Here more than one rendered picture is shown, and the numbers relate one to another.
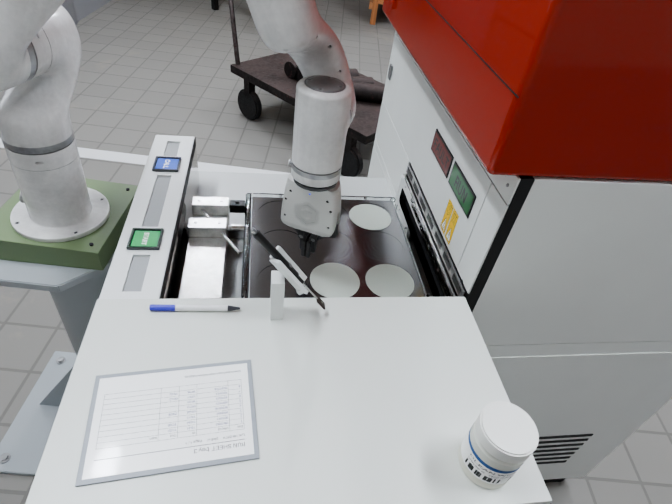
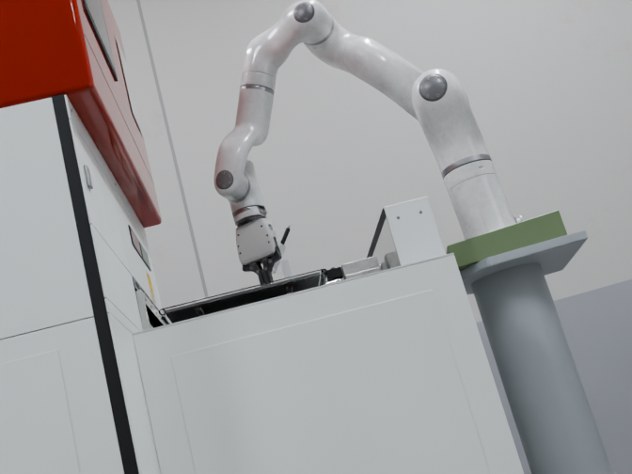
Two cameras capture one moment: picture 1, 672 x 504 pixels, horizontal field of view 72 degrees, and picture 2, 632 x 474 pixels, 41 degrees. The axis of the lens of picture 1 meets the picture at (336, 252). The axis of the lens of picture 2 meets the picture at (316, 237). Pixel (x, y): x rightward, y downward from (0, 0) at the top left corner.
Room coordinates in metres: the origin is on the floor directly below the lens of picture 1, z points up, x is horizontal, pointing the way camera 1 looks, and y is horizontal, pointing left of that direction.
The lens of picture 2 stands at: (2.66, 0.44, 0.49)
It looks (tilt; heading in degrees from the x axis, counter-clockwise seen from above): 15 degrees up; 187
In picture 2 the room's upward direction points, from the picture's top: 15 degrees counter-clockwise
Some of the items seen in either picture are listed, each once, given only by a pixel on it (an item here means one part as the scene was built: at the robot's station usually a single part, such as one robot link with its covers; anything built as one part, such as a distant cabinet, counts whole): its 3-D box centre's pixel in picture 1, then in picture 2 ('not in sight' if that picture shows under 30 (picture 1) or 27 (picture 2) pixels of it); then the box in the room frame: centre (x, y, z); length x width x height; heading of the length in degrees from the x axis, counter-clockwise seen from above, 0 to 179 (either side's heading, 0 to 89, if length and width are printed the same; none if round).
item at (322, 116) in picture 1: (321, 123); (242, 187); (0.68, 0.05, 1.22); 0.09 x 0.08 x 0.13; 171
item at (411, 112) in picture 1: (421, 155); (127, 261); (1.00, -0.17, 1.02); 0.81 x 0.03 x 0.40; 13
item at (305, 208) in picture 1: (313, 199); (256, 240); (0.67, 0.05, 1.08); 0.10 x 0.07 x 0.11; 77
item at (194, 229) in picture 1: (208, 227); not in sight; (0.76, 0.28, 0.89); 0.08 x 0.03 x 0.03; 103
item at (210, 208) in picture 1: (211, 205); (359, 267); (0.84, 0.30, 0.89); 0.08 x 0.03 x 0.03; 103
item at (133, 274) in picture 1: (161, 226); (399, 266); (0.75, 0.38, 0.89); 0.55 x 0.09 x 0.14; 13
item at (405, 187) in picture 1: (422, 243); (158, 330); (0.82, -0.19, 0.89); 0.44 x 0.02 x 0.10; 13
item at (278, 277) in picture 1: (288, 285); (279, 268); (0.50, 0.07, 1.03); 0.06 x 0.04 x 0.13; 103
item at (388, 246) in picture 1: (331, 246); (246, 308); (0.76, 0.01, 0.90); 0.34 x 0.34 x 0.01; 13
